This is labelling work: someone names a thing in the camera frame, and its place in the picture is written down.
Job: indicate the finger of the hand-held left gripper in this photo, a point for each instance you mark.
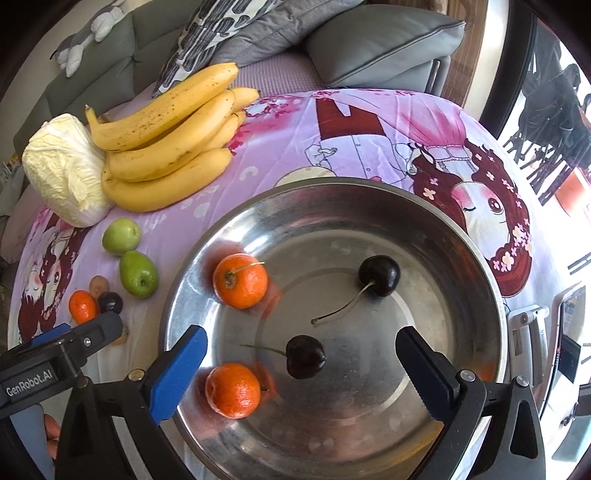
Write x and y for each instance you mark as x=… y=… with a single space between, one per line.
x=99 y=330
x=51 y=334

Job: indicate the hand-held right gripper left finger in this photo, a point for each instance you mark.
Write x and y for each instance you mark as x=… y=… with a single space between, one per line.
x=178 y=374

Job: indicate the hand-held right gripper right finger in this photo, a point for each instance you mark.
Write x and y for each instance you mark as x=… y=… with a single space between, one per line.
x=425 y=374

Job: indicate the orange tangerine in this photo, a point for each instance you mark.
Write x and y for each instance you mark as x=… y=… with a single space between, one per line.
x=83 y=307
x=240 y=281
x=232 y=391

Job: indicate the dark red cherry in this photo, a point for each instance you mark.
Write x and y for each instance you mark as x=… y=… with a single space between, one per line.
x=111 y=302
x=304 y=356
x=379 y=275

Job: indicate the large steel bowl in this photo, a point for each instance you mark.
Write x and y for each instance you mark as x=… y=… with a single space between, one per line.
x=369 y=397

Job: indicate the green jujube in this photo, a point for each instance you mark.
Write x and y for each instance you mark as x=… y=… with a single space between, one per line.
x=121 y=235
x=138 y=274

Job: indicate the person's left hand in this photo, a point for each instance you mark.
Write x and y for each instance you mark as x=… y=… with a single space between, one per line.
x=52 y=434

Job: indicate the white folding phone stand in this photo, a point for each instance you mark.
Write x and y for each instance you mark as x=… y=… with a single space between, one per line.
x=526 y=341

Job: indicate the smartphone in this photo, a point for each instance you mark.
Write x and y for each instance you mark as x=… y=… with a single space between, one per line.
x=572 y=314

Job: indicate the napa cabbage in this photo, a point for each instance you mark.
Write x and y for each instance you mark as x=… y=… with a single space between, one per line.
x=64 y=170

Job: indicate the yellow banana bunch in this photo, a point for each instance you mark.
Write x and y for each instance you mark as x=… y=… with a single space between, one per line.
x=166 y=138

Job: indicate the orange flower pot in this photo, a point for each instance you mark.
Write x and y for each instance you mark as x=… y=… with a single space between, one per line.
x=575 y=194

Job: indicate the grey leather sofa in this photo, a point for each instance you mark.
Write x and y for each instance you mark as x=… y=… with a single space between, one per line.
x=111 y=55

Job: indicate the grey white plush toy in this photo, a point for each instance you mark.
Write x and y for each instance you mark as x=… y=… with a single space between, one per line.
x=69 y=55

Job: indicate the black white patterned pillow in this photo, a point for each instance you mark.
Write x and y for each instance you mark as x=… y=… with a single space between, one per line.
x=194 y=50

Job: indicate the black folded stroller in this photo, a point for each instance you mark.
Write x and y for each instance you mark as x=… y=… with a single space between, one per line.
x=549 y=106

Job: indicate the grey leather armrest cushion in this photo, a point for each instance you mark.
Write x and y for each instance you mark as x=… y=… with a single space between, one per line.
x=378 y=46

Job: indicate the grey fabric pillow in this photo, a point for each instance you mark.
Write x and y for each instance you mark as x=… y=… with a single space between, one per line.
x=277 y=32

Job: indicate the dark window frame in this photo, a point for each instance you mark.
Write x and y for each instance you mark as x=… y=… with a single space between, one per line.
x=512 y=69

